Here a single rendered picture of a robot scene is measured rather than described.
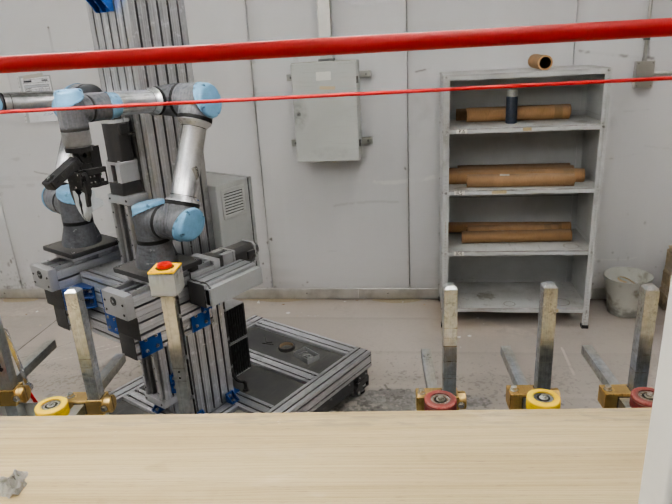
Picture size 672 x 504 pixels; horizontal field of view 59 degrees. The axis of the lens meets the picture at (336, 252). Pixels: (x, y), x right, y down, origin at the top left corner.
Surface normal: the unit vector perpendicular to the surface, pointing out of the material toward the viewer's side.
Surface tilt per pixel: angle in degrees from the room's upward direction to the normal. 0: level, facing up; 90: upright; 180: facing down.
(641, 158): 90
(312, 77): 90
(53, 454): 0
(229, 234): 90
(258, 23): 90
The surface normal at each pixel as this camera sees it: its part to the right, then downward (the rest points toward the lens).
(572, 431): -0.05, -0.94
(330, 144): -0.12, 0.33
